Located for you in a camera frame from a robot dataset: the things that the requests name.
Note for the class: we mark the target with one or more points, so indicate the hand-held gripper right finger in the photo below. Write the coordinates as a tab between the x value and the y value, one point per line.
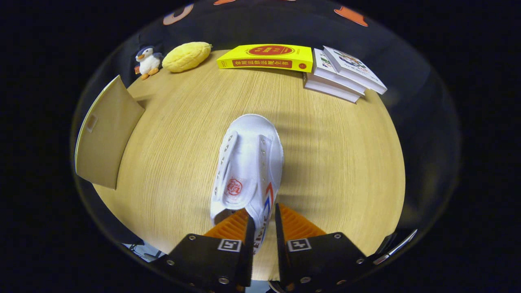
281	252

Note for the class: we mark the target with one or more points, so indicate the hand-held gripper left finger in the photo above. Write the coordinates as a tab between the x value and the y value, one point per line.
249	252

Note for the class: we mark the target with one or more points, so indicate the white canvas shoe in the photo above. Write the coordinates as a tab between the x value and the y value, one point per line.
252	154

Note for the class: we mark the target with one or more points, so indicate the beige fabric storage box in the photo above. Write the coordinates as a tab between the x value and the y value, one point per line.
108	138

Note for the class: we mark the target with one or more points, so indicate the yellow book with red label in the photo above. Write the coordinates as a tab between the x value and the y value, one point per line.
303	57

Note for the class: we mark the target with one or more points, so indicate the white illustrated paperback book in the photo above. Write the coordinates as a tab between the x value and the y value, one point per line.
354	65

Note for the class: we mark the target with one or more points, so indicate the yellow round plush cushion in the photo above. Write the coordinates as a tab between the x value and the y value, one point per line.
185	57

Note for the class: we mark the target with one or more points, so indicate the penguin plush toy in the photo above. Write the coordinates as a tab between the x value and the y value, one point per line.
148	63

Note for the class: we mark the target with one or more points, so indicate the black backdrop cloth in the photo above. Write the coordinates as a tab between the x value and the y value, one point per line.
260	24

